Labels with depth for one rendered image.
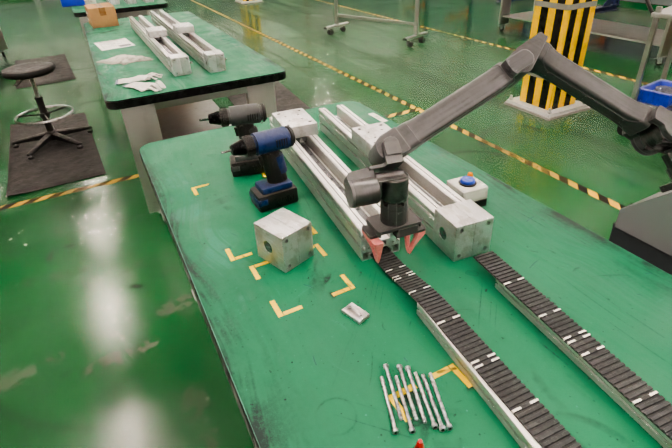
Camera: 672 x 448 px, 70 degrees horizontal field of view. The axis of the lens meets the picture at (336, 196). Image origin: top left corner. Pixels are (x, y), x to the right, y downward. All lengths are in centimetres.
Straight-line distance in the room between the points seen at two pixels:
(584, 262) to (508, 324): 29
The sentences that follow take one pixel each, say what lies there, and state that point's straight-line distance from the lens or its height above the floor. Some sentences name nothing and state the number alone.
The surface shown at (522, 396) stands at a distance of 86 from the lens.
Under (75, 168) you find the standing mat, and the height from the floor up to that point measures 1.
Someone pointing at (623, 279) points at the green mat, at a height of 78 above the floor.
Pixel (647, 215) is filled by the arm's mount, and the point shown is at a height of 85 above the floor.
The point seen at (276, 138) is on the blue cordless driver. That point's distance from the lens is 126.
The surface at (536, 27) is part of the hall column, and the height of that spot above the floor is 66.
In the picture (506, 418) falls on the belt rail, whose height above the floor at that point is 80.
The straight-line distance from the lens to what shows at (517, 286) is 105.
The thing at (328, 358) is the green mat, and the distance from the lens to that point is 92.
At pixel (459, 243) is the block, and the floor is 83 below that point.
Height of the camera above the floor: 147
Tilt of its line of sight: 30 degrees down
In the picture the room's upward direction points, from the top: 3 degrees counter-clockwise
